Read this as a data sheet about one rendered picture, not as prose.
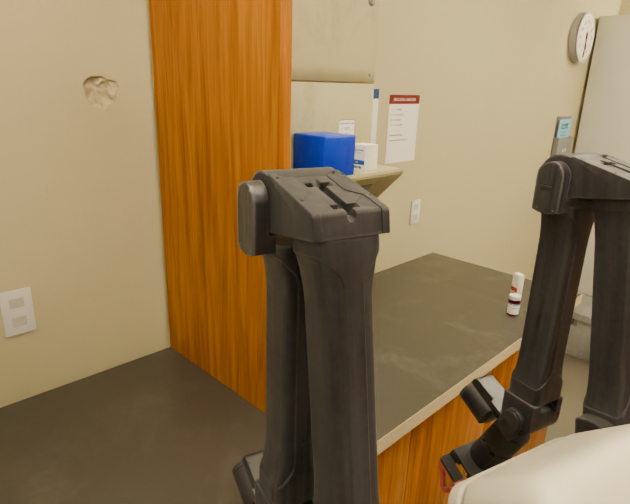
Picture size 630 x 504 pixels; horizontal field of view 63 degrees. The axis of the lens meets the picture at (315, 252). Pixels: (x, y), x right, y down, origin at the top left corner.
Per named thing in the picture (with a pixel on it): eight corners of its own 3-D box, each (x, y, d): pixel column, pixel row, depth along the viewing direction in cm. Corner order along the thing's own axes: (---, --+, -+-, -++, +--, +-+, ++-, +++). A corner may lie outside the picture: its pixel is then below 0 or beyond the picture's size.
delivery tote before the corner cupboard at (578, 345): (522, 340, 369) (529, 298, 358) (547, 324, 396) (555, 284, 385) (613, 375, 327) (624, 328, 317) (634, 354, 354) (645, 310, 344)
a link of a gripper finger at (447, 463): (423, 475, 97) (443, 453, 91) (451, 463, 100) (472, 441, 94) (443, 511, 93) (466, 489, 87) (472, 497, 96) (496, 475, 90)
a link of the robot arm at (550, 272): (572, 164, 64) (622, 161, 70) (534, 158, 69) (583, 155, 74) (519, 448, 78) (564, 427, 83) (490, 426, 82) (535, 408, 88)
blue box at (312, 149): (292, 173, 117) (293, 132, 114) (323, 169, 124) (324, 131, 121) (323, 179, 110) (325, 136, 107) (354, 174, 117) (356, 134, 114)
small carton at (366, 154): (348, 168, 126) (349, 143, 124) (361, 166, 130) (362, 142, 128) (364, 170, 123) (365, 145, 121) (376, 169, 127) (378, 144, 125)
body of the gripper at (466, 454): (449, 453, 93) (467, 433, 88) (489, 436, 97) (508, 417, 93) (470, 488, 89) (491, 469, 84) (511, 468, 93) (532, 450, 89)
